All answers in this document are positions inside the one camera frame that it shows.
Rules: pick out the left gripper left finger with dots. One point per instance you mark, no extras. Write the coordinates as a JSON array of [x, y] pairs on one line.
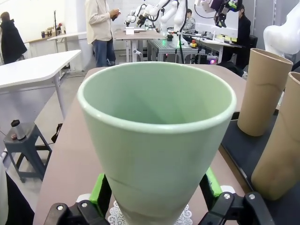
[[103, 192]]

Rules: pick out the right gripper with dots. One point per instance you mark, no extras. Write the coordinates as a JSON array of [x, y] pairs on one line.
[[226, 7]]

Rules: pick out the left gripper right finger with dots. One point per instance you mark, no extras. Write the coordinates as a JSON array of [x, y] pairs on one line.
[[211, 187]]

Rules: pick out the mint green cup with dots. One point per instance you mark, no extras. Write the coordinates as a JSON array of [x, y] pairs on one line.
[[154, 164]]

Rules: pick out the tan brown cup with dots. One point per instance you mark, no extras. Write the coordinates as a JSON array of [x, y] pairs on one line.
[[262, 98], [281, 145]]

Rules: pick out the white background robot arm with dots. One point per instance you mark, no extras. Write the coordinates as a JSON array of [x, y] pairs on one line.
[[178, 16], [154, 10]]

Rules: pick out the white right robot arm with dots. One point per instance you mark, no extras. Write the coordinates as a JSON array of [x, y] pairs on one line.
[[281, 39]]

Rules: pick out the white desk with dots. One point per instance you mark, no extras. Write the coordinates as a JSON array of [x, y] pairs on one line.
[[218, 42]]

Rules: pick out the person in black clothes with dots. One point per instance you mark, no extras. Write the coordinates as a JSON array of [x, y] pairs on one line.
[[243, 28]]

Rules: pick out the white lace coaster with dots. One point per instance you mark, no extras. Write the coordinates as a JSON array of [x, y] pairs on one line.
[[116, 214]]

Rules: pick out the seated person grey hoodie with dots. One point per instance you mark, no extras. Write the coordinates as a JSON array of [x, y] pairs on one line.
[[189, 23]]

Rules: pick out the black plastic tray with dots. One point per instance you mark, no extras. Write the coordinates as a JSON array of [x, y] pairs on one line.
[[236, 152]]

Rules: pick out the brown background table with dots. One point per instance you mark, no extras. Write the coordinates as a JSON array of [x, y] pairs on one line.
[[140, 35]]

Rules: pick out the grey metal stool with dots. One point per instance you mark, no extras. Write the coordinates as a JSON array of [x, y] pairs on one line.
[[25, 133]]

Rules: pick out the person in beige shirt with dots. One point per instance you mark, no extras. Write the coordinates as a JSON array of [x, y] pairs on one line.
[[98, 23]]

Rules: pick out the white table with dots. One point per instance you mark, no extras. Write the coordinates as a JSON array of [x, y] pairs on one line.
[[28, 68]]

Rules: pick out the white workbench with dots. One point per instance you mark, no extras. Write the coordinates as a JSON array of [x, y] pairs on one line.
[[42, 47]]

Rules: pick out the brown-haired person black coat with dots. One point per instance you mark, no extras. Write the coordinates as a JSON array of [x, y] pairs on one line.
[[11, 39]]

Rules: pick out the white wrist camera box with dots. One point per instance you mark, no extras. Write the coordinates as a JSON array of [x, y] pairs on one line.
[[206, 4]]

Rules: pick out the aluminium frame cart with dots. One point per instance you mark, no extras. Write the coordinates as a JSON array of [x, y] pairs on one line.
[[164, 47]]

